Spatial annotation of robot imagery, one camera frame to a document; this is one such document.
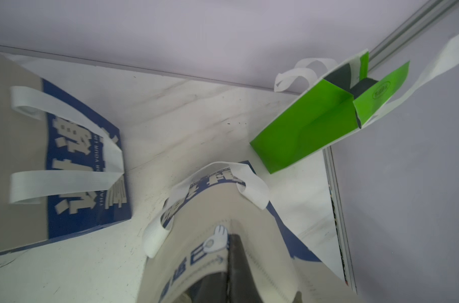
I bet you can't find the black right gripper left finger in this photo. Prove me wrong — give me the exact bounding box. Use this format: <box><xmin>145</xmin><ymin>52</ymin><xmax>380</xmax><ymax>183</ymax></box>
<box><xmin>185</xmin><ymin>272</ymin><xmax>228</xmax><ymax>303</ymax></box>

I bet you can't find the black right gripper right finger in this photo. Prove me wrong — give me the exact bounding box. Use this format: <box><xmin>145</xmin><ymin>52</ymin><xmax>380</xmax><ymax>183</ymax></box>
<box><xmin>228</xmin><ymin>234</ymin><xmax>263</xmax><ymax>303</ymax></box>

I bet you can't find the blue beige bag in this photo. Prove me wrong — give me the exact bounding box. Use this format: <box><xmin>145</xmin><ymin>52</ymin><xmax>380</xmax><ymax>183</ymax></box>
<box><xmin>0</xmin><ymin>54</ymin><xmax>132</xmax><ymax>255</ymax></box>
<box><xmin>136</xmin><ymin>160</ymin><xmax>366</xmax><ymax>303</ymax></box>

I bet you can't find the green white takeout bag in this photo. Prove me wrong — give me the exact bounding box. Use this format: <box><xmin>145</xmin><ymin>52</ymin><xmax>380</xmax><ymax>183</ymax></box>
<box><xmin>250</xmin><ymin>34</ymin><xmax>459</xmax><ymax>174</ymax></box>

